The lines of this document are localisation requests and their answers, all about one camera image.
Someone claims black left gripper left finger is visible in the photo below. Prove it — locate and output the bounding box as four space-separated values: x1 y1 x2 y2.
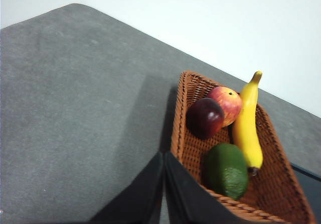
90 151 165 224

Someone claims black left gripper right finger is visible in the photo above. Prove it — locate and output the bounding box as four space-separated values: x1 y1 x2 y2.
164 151 254 224

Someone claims green avocado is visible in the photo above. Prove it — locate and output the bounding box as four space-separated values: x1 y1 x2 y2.
202 143 249 201

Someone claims dark red plum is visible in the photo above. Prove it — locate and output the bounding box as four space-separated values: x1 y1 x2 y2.
186 97 225 140

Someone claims brown wicker basket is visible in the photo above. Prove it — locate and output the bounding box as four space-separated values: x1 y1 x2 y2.
170 70 317 224

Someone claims yellow banana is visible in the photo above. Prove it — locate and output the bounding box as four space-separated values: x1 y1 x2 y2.
231 70 264 177

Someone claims red yellow apple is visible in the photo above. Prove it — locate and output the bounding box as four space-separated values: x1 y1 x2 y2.
207 86 243 128

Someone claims black rectangular tray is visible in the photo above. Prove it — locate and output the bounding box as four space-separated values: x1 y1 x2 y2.
290 161 321 224

